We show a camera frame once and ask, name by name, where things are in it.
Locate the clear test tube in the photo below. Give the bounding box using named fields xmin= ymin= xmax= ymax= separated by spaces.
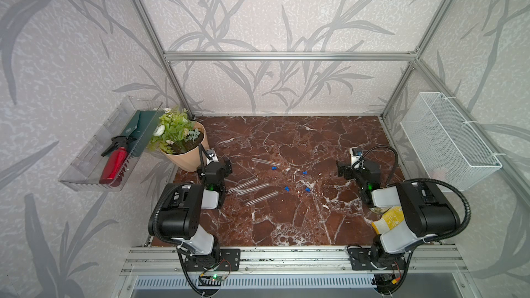
xmin=229 ymin=178 xmax=259 ymax=194
xmin=251 ymin=157 xmax=280 ymax=167
xmin=236 ymin=183 xmax=269 ymax=196
xmin=246 ymin=191 xmax=279 ymax=206

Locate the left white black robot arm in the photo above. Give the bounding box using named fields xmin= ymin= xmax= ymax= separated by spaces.
xmin=148 ymin=157 xmax=233 ymax=264

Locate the white wire mesh basket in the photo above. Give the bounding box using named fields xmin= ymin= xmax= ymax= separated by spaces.
xmin=400 ymin=92 xmax=502 ymax=191

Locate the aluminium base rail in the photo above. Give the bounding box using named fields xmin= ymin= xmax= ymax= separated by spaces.
xmin=120 ymin=245 xmax=468 ymax=276

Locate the yellow work glove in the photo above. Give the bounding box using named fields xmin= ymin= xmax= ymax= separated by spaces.
xmin=371 ymin=206 xmax=404 ymax=235

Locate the terracotta pot with green plant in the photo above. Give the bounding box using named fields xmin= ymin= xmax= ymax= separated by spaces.
xmin=148 ymin=108 xmax=210 ymax=172

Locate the red spray bottle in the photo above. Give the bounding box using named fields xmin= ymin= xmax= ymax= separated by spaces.
xmin=99 ymin=136 xmax=135 ymax=187

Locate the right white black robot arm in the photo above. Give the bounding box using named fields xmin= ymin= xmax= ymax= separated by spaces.
xmin=336 ymin=159 xmax=471 ymax=267

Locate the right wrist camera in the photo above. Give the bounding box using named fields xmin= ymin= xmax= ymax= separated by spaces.
xmin=349 ymin=147 xmax=364 ymax=168

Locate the clear plastic wall bin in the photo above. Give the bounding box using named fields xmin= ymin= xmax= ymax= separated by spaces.
xmin=59 ymin=96 xmax=164 ymax=192

